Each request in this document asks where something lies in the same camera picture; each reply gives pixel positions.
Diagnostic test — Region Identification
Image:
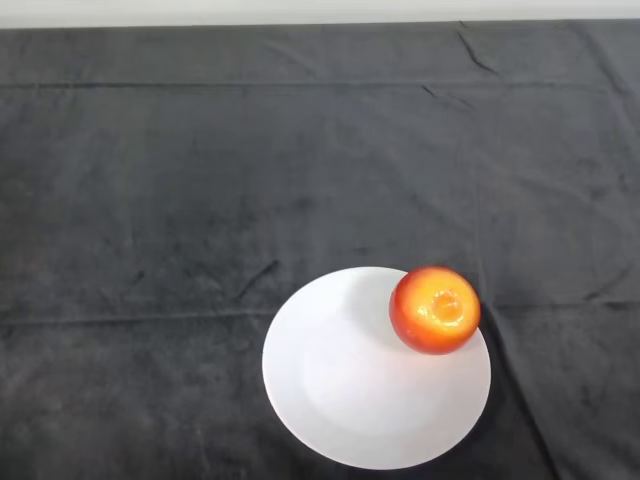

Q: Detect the red and yellow apple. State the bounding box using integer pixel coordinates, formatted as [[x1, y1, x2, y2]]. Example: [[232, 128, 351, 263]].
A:
[[388, 265, 483, 357]]

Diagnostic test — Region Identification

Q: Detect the white round plate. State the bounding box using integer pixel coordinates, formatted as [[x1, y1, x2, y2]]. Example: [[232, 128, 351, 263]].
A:
[[261, 265, 493, 471]]

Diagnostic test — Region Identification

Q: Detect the black cloth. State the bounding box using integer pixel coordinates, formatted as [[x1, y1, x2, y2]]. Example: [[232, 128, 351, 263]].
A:
[[0, 18, 640, 480]]

